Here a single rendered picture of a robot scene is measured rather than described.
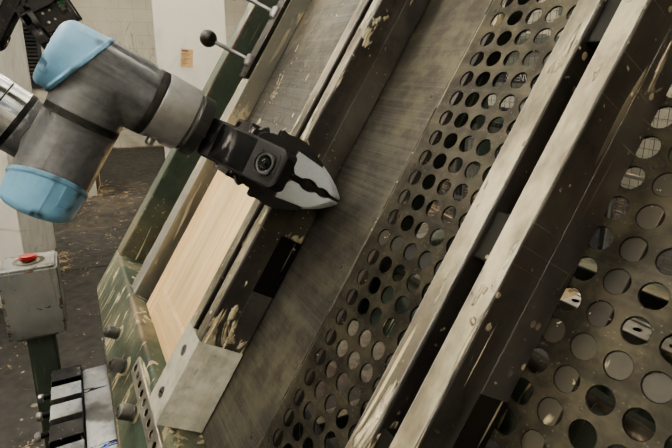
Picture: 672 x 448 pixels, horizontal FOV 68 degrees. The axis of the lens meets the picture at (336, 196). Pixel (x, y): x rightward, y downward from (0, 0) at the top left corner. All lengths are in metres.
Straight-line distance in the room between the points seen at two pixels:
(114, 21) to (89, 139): 8.50
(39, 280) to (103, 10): 7.88
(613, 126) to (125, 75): 0.43
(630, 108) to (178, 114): 0.41
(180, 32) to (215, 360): 4.04
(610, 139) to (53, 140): 0.48
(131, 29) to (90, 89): 8.48
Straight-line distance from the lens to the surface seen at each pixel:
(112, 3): 9.06
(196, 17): 4.63
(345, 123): 0.70
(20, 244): 3.37
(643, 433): 0.43
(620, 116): 0.42
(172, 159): 1.36
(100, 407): 1.15
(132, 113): 0.55
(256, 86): 1.15
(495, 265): 0.37
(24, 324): 1.40
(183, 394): 0.75
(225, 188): 1.02
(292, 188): 0.62
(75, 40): 0.55
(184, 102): 0.56
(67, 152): 0.55
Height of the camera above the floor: 1.39
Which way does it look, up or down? 15 degrees down
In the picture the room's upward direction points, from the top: straight up
